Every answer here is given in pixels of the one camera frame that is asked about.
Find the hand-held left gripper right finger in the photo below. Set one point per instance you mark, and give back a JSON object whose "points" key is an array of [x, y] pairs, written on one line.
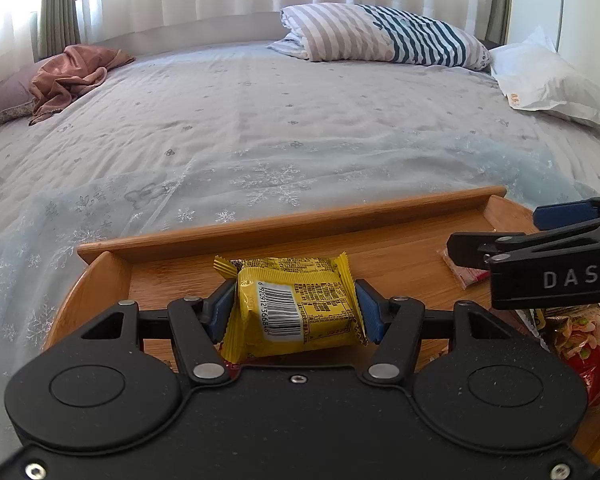
{"points": [[370, 310]]}

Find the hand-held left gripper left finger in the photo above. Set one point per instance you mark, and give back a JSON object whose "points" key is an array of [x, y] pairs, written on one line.
{"points": [[222, 310]]}

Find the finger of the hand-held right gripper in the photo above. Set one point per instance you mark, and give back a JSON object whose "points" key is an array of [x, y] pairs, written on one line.
{"points": [[560, 215], [475, 247]]}

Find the red and white slim packet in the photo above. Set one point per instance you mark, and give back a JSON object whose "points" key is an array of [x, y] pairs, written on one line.
{"points": [[467, 275]]}

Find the yellow snack packet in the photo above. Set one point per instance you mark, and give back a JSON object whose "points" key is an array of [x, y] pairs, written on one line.
{"points": [[290, 305]]}

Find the red packet with gold stripes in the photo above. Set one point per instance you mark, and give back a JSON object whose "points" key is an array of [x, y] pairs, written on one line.
{"points": [[590, 360]]}

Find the white plastic bag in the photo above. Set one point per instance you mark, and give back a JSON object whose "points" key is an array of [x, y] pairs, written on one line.
{"points": [[545, 80]]}

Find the light blue snowflake cloth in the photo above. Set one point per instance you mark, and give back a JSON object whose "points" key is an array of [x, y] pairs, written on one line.
{"points": [[280, 180]]}

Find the dark bedside table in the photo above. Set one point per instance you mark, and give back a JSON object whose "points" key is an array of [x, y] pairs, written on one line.
{"points": [[491, 43]]}

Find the green curtain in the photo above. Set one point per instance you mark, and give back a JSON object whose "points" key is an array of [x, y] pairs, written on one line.
{"points": [[60, 5], [502, 0]]}

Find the striped folded duvet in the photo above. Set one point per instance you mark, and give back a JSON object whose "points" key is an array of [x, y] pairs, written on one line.
{"points": [[360, 35]]}

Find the pink brown crumpled cloth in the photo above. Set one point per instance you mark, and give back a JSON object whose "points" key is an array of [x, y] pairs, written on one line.
{"points": [[75, 75]]}

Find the purple pillow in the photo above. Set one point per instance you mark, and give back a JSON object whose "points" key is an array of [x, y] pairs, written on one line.
{"points": [[10, 95]]}

